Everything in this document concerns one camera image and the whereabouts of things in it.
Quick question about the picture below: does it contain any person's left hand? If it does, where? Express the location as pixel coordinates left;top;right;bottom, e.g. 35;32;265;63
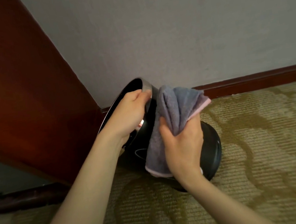
100;87;160;150

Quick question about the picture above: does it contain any person's right forearm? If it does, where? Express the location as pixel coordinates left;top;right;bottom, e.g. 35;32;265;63
181;163;277;224

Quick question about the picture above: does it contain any person's right hand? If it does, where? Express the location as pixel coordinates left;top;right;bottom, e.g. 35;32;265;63
157;111;211;189

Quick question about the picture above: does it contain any black bin with silver rim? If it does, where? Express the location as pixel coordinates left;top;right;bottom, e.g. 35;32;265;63
90;66;228;204

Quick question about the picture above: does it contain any grey cloth with pink edge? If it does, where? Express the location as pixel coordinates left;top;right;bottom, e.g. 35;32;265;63
133;78;222;181

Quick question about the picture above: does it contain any person's left forearm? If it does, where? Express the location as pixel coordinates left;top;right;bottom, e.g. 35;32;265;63
9;133;135;224

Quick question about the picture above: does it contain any red-brown wooden panel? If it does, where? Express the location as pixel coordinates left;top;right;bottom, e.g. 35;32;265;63
0;0;114;195

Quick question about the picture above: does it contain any dark wooden baseboard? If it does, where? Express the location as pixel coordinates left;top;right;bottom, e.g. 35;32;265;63
0;180;74;215
98;63;296;117

